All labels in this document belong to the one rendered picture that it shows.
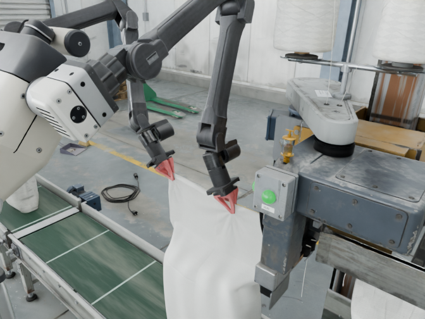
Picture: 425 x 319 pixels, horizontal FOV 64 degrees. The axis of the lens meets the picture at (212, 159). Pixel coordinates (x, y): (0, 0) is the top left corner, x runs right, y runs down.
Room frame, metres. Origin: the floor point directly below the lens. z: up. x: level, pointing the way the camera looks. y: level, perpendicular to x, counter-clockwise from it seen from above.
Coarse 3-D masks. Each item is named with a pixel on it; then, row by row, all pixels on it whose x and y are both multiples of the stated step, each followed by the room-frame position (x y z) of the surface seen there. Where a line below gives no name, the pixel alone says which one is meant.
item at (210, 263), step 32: (192, 192) 1.03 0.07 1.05; (192, 224) 1.03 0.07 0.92; (224, 224) 0.93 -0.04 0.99; (256, 224) 0.86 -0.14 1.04; (192, 256) 0.96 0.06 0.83; (224, 256) 0.92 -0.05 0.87; (256, 256) 0.85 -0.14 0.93; (192, 288) 0.91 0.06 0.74; (224, 288) 0.84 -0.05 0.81; (256, 288) 0.87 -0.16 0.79
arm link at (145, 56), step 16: (192, 0) 0.94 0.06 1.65; (208, 0) 0.97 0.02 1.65; (224, 0) 1.01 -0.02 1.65; (240, 0) 1.04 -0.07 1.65; (176, 16) 0.89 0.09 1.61; (192, 16) 0.92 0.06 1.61; (160, 32) 0.84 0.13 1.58; (176, 32) 0.88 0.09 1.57; (144, 48) 0.77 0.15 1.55; (160, 48) 0.80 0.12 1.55; (128, 64) 0.76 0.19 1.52; (144, 64) 0.76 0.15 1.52; (160, 64) 0.80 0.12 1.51
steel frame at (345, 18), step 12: (348, 0) 5.33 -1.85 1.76; (348, 12) 5.31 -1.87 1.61; (108, 24) 9.07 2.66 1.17; (348, 24) 5.69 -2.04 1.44; (108, 36) 9.04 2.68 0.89; (120, 36) 8.84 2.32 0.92; (336, 36) 5.38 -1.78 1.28; (348, 36) 5.67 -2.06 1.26; (336, 48) 5.36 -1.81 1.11; (336, 60) 5.34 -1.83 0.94; (324, 72) 5.44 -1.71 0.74; (336, 72) 5.32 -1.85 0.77
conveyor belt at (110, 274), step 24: (72, 216) 1.85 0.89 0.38; (24, 240) 1.61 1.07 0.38; (48, 240) 1.61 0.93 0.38; (72, 240) 1.62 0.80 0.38; (96, 240) 1.62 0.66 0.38; (120, 240) 1.63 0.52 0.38; (48, 264) 1.41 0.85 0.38; (72, 264) 1.42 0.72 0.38; (96, 264) 1.42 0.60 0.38; (120, 264) 1.43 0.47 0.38; (144, 264) 1.43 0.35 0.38; (96, 288) 1.25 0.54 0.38; (120, 288) 1.26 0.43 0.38; (144, 288) 1.26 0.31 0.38; (120, 312) 1.12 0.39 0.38; (144, 312) 1.12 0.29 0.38
